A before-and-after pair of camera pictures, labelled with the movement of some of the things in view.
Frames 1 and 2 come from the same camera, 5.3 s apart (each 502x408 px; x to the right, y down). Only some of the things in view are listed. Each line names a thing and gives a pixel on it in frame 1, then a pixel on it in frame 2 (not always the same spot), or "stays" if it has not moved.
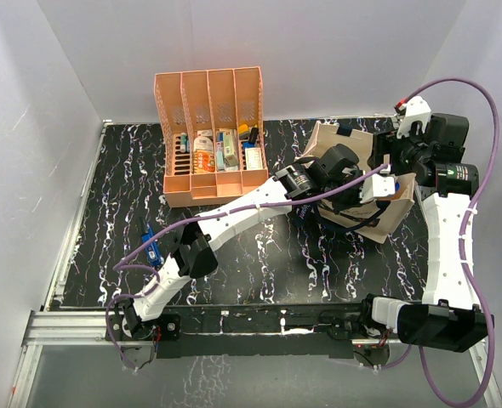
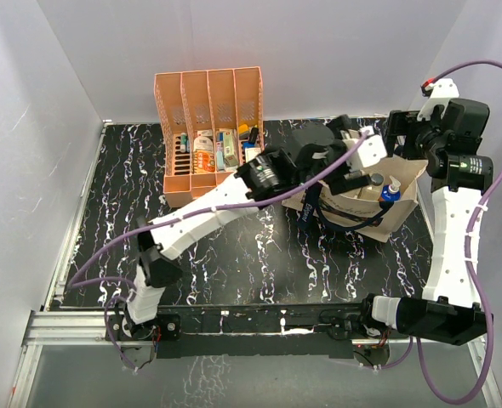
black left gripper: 357,185 to 341,177
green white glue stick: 184,142 stays
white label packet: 204,142 stays
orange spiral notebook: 203,162 stays
